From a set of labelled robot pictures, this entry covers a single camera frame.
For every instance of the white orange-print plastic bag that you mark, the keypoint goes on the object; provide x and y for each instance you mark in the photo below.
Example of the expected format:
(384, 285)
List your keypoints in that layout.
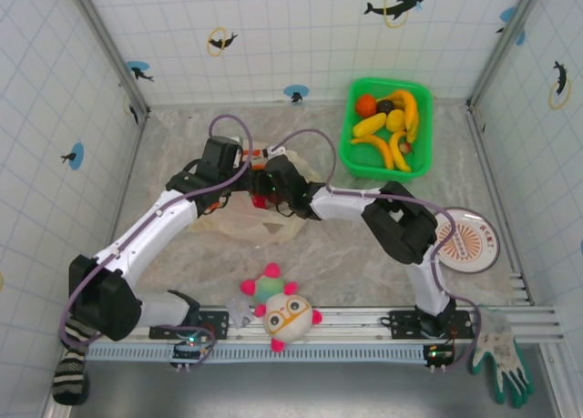
(237, 224)

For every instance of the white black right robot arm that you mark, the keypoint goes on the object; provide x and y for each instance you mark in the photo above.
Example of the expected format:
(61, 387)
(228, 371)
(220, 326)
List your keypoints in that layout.
(341, 201)

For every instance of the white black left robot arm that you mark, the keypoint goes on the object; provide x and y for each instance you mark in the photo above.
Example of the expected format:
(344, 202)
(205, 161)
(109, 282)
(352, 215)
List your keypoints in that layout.
(150, 236)

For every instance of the orange-yellow fake banana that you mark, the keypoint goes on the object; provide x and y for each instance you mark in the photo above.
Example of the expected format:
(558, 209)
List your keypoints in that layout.
(378, 147)

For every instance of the yellow ridged fake fruit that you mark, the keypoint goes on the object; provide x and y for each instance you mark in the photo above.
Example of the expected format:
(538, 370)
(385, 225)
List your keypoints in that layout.
(369, 125)

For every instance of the fake orange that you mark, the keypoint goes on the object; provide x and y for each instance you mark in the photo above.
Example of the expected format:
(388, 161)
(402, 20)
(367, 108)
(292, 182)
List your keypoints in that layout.
(366, 105)

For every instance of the yellow fake banana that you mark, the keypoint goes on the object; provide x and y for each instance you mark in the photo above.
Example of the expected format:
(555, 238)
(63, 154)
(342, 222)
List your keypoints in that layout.
(398, 156)

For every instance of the dark purple fake fruit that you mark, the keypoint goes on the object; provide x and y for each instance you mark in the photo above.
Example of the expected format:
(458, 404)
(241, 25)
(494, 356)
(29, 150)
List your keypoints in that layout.
(386, 106)

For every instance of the round red fake fruit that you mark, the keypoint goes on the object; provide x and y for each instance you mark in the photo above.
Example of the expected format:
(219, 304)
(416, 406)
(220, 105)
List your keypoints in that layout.
(406, 148)

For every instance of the green plastic basket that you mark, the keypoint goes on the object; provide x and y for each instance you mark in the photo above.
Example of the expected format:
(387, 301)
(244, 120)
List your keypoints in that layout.
(364, 163)

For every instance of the blue spot whale sticker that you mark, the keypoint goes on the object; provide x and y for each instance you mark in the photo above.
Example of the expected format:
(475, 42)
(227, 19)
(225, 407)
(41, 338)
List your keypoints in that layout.
(78, 156)
(296, 91)
(136, 67)

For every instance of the plush toy with orange glasses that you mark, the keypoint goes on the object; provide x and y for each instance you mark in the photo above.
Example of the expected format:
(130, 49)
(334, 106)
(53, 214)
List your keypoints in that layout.
(287, 318)

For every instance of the small grey card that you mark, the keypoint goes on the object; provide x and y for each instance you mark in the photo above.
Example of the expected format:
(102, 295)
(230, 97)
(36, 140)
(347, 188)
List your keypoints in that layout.
(240, 313)

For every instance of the long curved orange-yellow banana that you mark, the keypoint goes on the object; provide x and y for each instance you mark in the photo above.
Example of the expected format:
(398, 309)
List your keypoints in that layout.
(410, 108)

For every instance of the small controller board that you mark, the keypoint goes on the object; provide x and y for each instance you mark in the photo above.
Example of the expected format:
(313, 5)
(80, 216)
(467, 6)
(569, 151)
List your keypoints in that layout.
(437, 355)
(191, 345)

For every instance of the round white orange-print plate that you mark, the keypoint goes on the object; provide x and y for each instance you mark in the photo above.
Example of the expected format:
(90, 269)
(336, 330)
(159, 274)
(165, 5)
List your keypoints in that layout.
(473, 249)

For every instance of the green white work glove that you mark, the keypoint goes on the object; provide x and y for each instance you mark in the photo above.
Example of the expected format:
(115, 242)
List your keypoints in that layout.
(498, 345)

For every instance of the black white striped sock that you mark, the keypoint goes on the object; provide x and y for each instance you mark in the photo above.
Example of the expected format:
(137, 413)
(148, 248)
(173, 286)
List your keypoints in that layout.
(68, 377)

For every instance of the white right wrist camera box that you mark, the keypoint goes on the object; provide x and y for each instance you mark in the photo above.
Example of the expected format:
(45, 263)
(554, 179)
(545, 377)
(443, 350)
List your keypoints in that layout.
(277, 151)

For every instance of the aluminium side rail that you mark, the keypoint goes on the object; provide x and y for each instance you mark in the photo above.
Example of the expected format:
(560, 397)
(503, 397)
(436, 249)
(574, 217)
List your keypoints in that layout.
(132, 163)
(496, 195)

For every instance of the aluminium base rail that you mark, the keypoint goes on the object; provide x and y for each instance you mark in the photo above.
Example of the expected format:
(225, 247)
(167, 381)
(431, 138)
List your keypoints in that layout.
(355, 320)

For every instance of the aluminium corner post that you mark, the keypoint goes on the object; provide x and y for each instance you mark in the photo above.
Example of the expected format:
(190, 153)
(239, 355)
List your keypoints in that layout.
(110, 49)
(505, 44)

